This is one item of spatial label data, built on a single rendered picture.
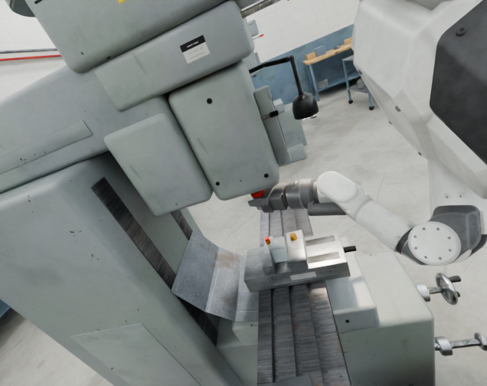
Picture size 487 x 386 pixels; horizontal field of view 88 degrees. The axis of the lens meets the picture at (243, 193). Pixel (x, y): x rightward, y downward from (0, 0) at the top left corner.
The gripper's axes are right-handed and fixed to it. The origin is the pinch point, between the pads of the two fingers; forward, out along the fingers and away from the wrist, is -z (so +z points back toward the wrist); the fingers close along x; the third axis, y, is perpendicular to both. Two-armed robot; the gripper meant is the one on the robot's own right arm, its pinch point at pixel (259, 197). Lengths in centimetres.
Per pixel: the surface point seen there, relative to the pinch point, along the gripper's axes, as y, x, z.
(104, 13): -55, 16, -5
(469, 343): 73, -6, 53
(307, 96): -23.1, -13.7, 18.6
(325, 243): 24.8, -4.7, 14.2
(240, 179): -12.8, 9.6, 3.2
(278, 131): -19.1, -2.6, 12.2
